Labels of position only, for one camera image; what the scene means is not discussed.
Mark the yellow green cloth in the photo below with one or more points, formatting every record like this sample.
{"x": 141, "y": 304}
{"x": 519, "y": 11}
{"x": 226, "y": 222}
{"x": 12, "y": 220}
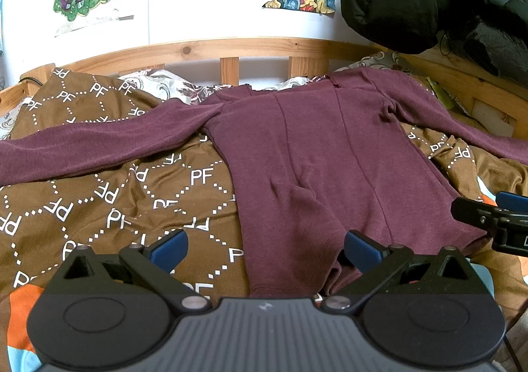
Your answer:
{"x": 440, "y": 94}

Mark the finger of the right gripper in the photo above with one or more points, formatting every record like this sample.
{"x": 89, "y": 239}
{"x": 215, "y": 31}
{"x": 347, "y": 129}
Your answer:
{"x": 512, "y": 202}
{"x": 478, "y": 214}

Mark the black puffer jacket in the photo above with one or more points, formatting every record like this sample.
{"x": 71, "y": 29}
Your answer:
{"x": 490, "y": 33}

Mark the floral paisley pillow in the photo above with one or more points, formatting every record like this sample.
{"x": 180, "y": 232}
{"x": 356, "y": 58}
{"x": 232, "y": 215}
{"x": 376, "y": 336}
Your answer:
{"x": 76, "y": 97}

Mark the maroon long sleeve shirt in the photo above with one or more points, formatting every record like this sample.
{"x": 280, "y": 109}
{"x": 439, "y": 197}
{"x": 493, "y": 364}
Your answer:
{"x": 308, "y": 165}

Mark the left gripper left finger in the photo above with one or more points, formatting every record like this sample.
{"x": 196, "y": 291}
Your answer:
{"x": 135, "y": 268}

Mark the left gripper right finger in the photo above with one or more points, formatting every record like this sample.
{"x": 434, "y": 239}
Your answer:
{"x": 396, "y": 269}

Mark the brown PF patterned duvet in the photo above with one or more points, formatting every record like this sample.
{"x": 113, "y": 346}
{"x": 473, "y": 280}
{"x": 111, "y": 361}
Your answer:
{"x": 191, "y": 188}

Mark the wooden bed headboard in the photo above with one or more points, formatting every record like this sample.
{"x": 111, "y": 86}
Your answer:
{"x": 310, "y": 58}

